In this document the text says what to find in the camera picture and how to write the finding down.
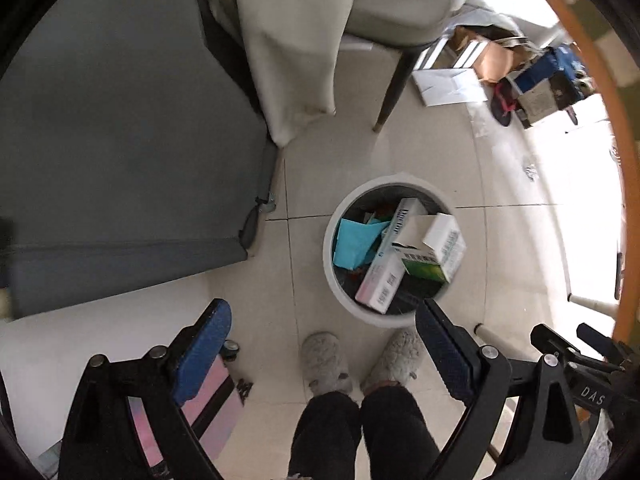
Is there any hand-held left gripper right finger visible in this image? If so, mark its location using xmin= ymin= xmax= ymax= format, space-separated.
xmin=415 ymin=298 xmax=586 ymax=480

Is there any grey sofa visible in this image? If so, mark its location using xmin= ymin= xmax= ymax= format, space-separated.
xmin=0 ymin=0 xmax=281 ymax=321

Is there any brown cardboard box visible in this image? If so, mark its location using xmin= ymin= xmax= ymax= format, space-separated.
xmin=452 ymin=25 xmax=536 ymax=83

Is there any white plastic bag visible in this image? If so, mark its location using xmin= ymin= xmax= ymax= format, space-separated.
xmin=584 ymin=410 xmax=622 ymax=480

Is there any orange curved rim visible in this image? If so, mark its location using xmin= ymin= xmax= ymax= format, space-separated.
xmin=505 ymin=0 xmax=640 ymax=348

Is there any white round trash bin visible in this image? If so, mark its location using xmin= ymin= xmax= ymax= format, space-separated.
xmin=322 ymin=172 xmax=468 ymax=329

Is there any blue and black clutter pile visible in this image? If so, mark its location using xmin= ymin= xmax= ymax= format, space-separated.
xmin=515 ymin=45 xmax=588 ymax=111

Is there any person's leg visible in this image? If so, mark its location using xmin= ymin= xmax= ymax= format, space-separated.
xmin=361 ymin=385 xmax=441 ymax=480
xmin=287 ymin=392 xmax=363 ymax=480

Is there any white flat cardboard box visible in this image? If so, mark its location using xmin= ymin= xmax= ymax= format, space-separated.
xmin=412 ymin=67 xmax=488 ymax=107

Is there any person's left leg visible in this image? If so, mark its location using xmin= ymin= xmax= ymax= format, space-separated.
xmin=287 ymin=392 xmax=363 ymax=480

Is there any pink white box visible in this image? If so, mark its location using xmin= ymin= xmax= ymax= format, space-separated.
xmin=355 ymin=252 xmax=406 ymax=315

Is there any teal paper packet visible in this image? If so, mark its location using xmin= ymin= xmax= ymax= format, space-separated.
xmin=332 ymin=217 xmax=388 ymax=270

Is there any white curved table leg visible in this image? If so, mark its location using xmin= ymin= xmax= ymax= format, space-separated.
xmin=570 ymin=294 xmax=617 ymax=317

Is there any long white printed box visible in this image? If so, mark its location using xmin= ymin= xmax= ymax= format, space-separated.
xmin=377 ymin=197 xmax=426 ymax=261

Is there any pink striped box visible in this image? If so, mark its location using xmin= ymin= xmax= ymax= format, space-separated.
xmin=127 ymin=355 xmax=246 ymax=467

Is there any dark-legged upholstered chair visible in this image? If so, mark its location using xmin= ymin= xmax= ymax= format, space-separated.
xmin=340 ymin=0 xmax=456 ymax=133

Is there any green white box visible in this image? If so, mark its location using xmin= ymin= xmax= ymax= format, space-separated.
xmin=392 ymin=212 xmax=467 ymax=282

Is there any cream cloth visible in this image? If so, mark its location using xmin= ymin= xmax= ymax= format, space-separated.
xmin=197 ymin=0 xmax=363 ymax=148

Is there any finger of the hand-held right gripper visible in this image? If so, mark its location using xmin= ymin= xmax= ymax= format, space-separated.
xmin=531 ymin=324 xmax=603 ymax=372
xmin=576 ymin=323 xmax=640 ymax=362

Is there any person's right leg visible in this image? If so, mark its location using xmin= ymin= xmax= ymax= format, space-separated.
xmin=361 ymin=385 xmax=441 ymax=480

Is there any black red round object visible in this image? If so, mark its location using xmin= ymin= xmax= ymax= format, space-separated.
xmin=491 ymin=82 xmax=522 ymax=127

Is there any grey fluffy slipper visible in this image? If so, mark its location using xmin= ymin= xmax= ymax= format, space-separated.
xmin=301 ymin=332 xmax=353 ymax=396
xmin=361 ymin=329 xmax=421 ymax=395

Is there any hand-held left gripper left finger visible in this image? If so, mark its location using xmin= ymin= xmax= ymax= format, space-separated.
xmin=57 ymin=298 xmax=236 ymax=480

